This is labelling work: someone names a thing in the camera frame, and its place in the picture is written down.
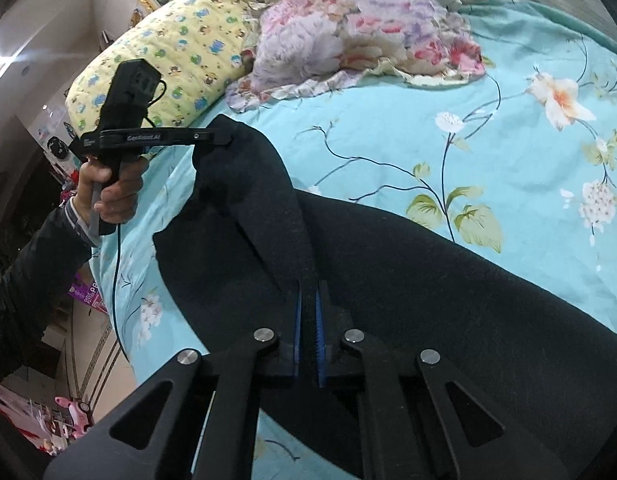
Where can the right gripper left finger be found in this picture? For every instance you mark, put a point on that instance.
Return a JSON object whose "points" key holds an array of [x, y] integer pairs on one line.
{"points": [[293, 352]]}

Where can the pink purple floral pillow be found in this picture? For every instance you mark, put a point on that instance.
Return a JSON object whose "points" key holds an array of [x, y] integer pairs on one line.
{"points": [[304, 48]]}

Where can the person's left forearm dark sleeve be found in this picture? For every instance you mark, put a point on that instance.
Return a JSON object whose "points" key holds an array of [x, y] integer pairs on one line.
{"points": [[42, 272]]}

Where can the black knit pants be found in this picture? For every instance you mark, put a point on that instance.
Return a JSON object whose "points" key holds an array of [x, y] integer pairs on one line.
{"points": [[448, 366]]}

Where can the pink toy car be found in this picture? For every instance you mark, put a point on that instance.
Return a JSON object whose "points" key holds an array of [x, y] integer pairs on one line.
{"points": [[79, 411]]}

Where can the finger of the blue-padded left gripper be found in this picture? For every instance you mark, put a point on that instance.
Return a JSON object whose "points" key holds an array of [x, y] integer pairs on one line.
{"points": [[212, 137]]}

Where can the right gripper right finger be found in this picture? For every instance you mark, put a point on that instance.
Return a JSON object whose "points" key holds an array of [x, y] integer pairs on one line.
{"points": [[327, 339]]}

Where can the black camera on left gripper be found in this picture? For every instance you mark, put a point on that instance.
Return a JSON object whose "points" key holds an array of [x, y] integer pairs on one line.
{"points": [[130, 94]]}

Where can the yellow cartoon print pillow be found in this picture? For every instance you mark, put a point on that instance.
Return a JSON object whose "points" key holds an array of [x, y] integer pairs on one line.
{"points": [[195, 44]]}

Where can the person's left hand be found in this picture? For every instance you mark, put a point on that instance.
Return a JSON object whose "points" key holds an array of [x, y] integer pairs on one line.
{"points": [[116, 203]]}

